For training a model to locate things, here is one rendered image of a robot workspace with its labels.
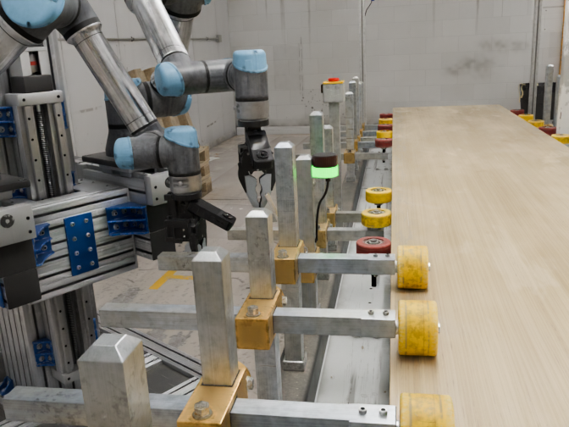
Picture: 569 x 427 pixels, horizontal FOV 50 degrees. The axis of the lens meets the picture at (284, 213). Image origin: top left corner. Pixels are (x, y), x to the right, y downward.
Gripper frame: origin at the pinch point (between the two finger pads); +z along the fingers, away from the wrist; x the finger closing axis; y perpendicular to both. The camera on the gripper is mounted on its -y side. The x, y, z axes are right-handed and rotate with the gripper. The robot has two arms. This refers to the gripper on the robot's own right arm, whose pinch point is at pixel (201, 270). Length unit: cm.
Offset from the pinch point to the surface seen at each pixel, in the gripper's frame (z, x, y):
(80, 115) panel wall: -1, -361, 223
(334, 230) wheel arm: -3.1, -23.4, -30.5
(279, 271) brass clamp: -12.1, 30.1, -25.4
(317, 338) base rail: 12.5, 8.7, -29.0
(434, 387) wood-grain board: -7, 60, -52
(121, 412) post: -28, 98, -27
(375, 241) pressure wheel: -8.1, 0.6, -42.2
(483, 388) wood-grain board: -7, 59, -58
